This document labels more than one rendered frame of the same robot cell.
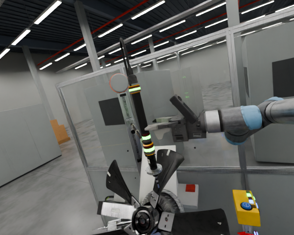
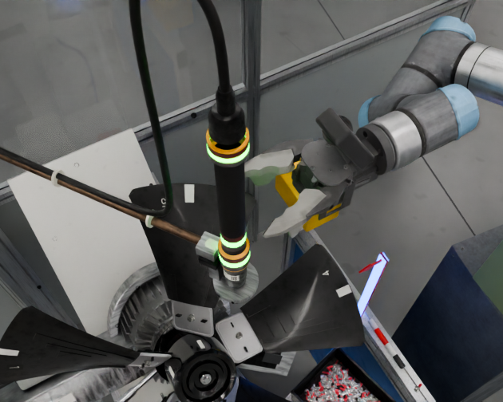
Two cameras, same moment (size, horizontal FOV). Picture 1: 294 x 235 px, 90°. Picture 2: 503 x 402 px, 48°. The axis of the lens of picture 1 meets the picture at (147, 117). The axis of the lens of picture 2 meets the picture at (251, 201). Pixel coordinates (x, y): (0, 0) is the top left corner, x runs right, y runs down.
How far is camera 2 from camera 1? 65 cm
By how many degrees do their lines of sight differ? 61
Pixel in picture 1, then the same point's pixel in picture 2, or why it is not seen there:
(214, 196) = (188, 175)
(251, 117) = (469, 124)
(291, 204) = not seen: hidden behind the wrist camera
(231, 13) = not seen: outside the picture
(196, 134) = (362, 180)
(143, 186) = (83, 291)
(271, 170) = (303, 69)
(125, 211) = (94, 385)
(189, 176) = not seen: hidden behind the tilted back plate
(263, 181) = (287, 96)
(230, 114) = (439, 128)
